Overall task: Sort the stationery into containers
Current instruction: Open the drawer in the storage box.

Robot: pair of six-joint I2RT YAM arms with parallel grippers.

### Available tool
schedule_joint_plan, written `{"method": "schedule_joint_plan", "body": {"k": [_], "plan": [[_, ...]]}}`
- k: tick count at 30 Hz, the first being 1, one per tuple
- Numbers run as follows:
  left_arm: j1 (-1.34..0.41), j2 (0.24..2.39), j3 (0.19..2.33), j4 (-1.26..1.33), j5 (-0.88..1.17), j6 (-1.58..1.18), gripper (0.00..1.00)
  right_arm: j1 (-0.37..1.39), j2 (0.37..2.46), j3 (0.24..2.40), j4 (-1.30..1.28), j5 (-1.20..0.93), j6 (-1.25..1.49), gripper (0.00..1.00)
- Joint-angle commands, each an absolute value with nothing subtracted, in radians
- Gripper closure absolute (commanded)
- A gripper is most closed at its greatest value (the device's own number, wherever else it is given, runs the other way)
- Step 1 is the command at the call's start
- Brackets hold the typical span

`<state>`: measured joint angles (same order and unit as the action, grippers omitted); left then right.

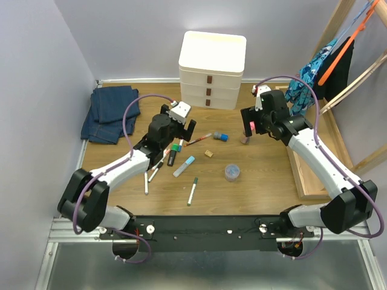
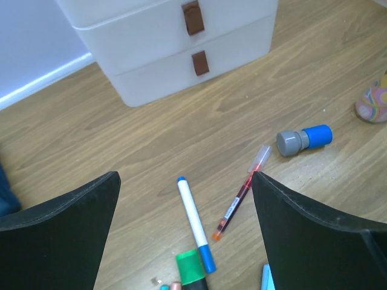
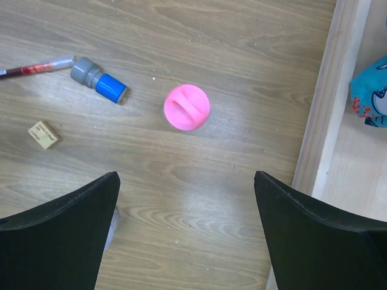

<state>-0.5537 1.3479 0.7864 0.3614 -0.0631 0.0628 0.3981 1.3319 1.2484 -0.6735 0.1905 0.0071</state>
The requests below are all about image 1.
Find drawer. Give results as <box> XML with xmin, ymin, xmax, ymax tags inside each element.
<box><xmin>181</xmin><ymin>94</ymin><xmax>237</xmax><ymax>110</ymax></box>
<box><xmin>180</xmin><ymin>83</ymin><xmax>239</xmax><ymax>100</ymax></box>

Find white drawer unit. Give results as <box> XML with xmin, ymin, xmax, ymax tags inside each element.
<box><xmin>178</xmin><ymin>30</ymin><xmax>247</xmax><ymax>110</ymax></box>

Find black garment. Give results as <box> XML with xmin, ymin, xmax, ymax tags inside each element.
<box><xmin>313</xmin><ymin>37</ymin><xmax>354</xmax><ymax>102</ymax></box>

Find purple capped white marker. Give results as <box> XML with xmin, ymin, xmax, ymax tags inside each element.
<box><xmin>144</xmin><ymin>171</ymin><xmax>149</xmax><ymax>195</ymax></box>

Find wooden tray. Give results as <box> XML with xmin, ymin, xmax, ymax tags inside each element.
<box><xmin>274</xmin><ymin>85</ymin><xmax>356</xmax><ymax>200</ymax></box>

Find black capped white marker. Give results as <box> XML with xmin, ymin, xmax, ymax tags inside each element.
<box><xmin>148</xmin><ymin>163</ymin><xmax>163</xmax><ymax>183</ymax></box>

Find blue capped white marker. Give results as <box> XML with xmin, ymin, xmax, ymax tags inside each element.
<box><xmin>177</xmin><ymin>139</ymin><xmax>184</xmax><ymax>152</ymax></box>

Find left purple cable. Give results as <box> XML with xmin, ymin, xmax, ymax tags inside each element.
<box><xmin>72</xmin><ymin>94</ymin><xmax>178</xmax><ymax>264</ymax></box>

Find aluminium rail frame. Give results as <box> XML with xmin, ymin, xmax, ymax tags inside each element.
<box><xmin>34</xmin><ymin>80</ymin><xmax>387</xmax><ymax>290</ymax></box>

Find folded blue jeans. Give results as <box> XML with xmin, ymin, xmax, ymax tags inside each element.
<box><xmin>80</xmin><ymin>86</ymin><xmax>139</xmax><ymax>144</ymax></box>

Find green black highlighter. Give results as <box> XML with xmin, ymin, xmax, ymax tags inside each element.
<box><xmin>167</xmin><ymin>144</ymin><xmax>179</xmax><ymax>167</ymax></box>

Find teal capped white marker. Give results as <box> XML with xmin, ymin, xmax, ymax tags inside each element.
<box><xmin>151</xmin><ymin>149</ymin><xmax>170</xmax><ymax>171</ymax></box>

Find dark green capped marker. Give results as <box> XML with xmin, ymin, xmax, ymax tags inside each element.
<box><xmin>187</xmin><ymin>177</ymin><xmax>198</xmax><ymax>206</ymax></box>

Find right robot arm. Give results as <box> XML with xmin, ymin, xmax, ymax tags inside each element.
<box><xmin>241</xmin><ymin>85</ymin><xmax>377</xmax><ymax>237</ymax></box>

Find grey blue glue cap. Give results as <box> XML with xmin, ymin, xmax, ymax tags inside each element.
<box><xmin>213</xmin><ymin>132</ymin><xmax>229</xmax><ymax>142</ymax></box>

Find blue patterned garment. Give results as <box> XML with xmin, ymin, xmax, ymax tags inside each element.
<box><xmin>285</xmin><ymin>39</ymin><xmax>337</xmax><ymax>115</ymax></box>

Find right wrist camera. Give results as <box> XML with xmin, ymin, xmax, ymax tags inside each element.
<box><xmin>252</xmin><ymin>85</ymin><xmax>272</xmax><ymax>111</ymax></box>

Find wooden clothes rack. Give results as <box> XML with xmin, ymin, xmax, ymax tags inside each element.
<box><xmin>311</xmin><ymin>0</ymin><xmax>387</xmax><ymax>176</ymax></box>

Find orange hanger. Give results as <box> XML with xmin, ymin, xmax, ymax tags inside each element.
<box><xmin>317</xmin><ymin>0</ymin><xmax>379</xmax><ymax>86</ymax></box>

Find purple cable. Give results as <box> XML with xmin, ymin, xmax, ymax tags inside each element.
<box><xmin>255</xmin><ymin>75</ymin><xmax>385</xmax><ymax>261</ymax></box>
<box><xmin>72</xmin><ymin>94</ymin><xmax>178</xmax><ymax>264</ymax></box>

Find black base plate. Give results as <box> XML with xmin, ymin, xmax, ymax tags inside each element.
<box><xmin>99</xmin><ymin>214</ymin><xmax>321</xmax><ymax>253</ymax></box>

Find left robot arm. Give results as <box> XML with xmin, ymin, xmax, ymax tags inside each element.
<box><xmin>57</xmin><ymin>101</ymin><xmax>196</xmax><ymax>239</ymax></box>

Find red gel pen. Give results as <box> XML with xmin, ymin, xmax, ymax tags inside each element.
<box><xmin>183</xmin><ymin>133</ymin><xmax>212</xmax><ymax>147</ymax></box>

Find pink capped white marker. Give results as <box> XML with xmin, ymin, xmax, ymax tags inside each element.
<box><xmin>159</xmin><ymin>149</ymin><xmax>171</xmax><ymax>163</ymax></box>

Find small wooden stamp block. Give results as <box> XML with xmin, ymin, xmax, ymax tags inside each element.
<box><xmin>204</xmin><ymin>150</ymin><xmax>213</xmax><ymax>158</ymax></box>

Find light blue highlighter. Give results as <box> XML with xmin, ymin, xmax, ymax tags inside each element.
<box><xmin>173</xmin><ymin>156</ymin><xmax>195</xmax><ymax>178</ymax></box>

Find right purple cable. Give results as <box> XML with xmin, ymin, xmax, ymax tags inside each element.
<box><xmin>255</xmin><ymin>75</ymin><xmax>385</xmax><ymax>261</ymax></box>

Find pink lidded tube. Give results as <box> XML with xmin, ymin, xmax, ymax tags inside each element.
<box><xmin>240</xmin><ymin>121</ymin><xmax>255</xmax><ymax>144</ymax></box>

